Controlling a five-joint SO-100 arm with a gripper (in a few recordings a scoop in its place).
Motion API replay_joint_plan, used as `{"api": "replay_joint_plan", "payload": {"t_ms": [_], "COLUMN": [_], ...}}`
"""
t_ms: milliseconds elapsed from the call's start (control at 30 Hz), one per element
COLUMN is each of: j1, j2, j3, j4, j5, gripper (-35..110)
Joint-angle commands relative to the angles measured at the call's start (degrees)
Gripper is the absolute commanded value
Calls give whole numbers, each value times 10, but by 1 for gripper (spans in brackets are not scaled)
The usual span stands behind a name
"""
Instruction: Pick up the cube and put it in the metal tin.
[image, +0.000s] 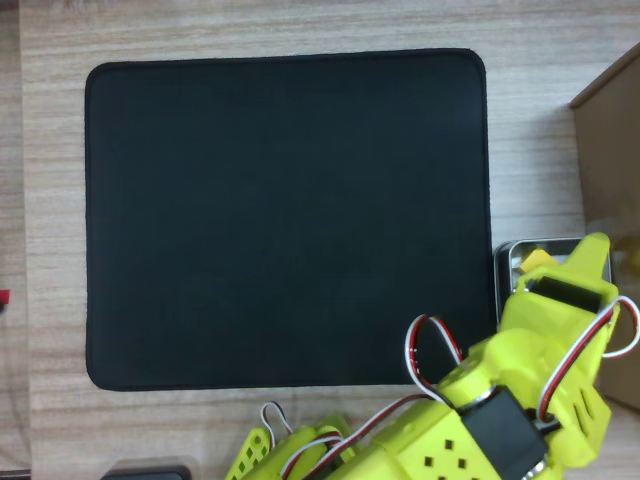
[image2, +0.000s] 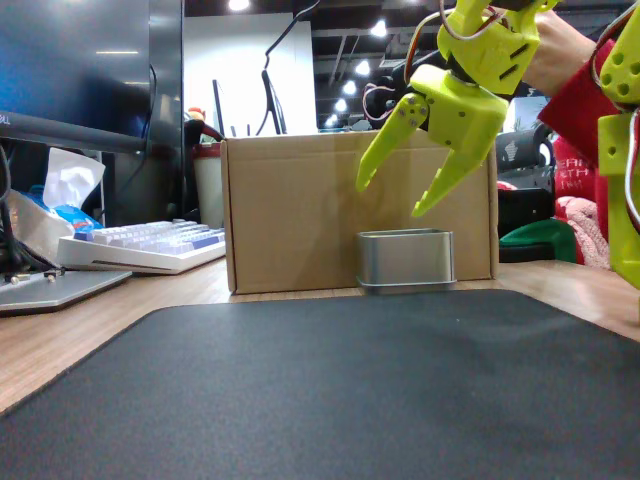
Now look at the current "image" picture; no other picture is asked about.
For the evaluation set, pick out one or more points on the lime green gripper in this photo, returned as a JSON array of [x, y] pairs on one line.
[[564, 291]]

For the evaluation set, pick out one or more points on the yellow cube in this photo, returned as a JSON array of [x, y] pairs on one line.
[[537, 261]]

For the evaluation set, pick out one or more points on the lime green robot arm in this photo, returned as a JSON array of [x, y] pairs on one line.
[[480, 400]]

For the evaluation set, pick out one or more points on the square metal tin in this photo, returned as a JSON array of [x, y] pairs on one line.
[[505, 280]]

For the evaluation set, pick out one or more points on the brown cardboard box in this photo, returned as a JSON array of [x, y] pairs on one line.
[[612, 175]]

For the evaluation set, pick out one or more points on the black rectangular mat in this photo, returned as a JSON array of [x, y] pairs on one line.
[[250, 225]]

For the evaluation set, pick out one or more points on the black plastic device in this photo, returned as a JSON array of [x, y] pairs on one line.
[[147, 472]]

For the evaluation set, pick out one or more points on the small red object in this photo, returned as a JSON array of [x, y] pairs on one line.
[[4, 299]]

